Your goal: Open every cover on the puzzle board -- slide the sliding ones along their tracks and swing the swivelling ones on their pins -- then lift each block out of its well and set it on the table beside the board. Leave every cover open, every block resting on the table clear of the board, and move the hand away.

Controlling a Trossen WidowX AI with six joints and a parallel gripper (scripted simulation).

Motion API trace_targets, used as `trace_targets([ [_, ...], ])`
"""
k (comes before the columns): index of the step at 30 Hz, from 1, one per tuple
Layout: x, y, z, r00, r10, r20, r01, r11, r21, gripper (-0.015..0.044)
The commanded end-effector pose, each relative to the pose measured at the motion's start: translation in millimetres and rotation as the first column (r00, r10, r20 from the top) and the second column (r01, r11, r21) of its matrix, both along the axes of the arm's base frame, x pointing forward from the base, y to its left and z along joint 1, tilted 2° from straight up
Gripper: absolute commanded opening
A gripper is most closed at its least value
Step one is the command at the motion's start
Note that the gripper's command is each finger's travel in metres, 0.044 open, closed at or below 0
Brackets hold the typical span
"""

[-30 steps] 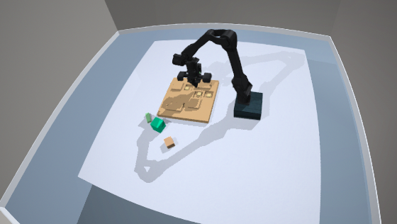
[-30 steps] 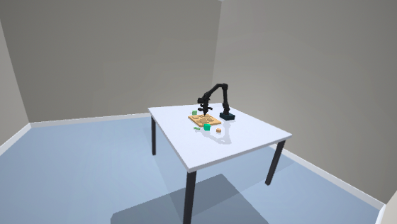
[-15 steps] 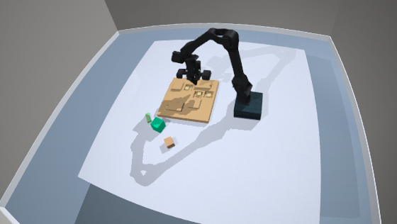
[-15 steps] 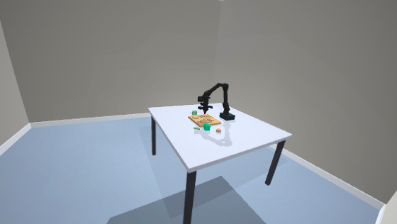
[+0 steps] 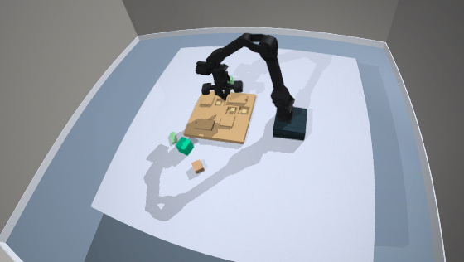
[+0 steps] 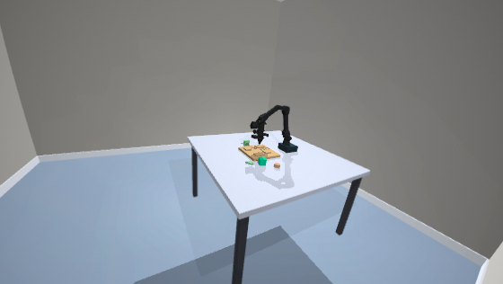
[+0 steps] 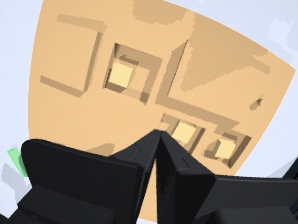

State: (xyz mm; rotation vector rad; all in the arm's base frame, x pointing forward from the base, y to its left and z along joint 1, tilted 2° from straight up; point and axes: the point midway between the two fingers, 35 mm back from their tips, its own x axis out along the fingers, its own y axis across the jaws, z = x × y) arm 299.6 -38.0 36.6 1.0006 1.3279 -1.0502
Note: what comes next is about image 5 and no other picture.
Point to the tan puzzle board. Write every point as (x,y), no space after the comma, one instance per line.
(216,122)

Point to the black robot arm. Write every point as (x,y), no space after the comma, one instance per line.
(268,50)

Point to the small tan cube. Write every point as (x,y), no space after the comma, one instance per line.
(198,167)

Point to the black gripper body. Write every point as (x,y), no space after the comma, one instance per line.
(222,85)

